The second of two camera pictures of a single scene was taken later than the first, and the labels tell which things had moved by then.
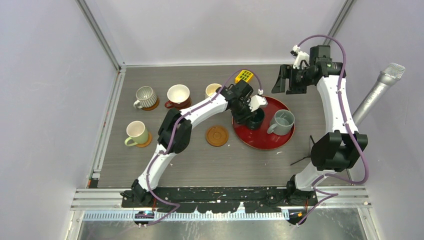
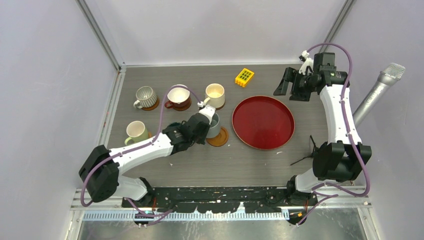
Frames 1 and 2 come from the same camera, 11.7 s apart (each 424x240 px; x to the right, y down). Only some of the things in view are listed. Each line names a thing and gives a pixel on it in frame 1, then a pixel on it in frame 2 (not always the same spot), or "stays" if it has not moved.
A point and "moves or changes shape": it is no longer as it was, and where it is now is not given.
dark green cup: x=256 y=119 moves or changes shape
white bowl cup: x=178 y=95 stays
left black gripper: x=240 y=119 to x=202 y=140
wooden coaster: x=152 y=107 stays
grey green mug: x=282 y=122 to x=214 y=129
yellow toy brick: x=244 y=75 stays
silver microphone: x=387 y=78 stays
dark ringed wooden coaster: x=217 y=136 stays
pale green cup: x=137 y=132 stays
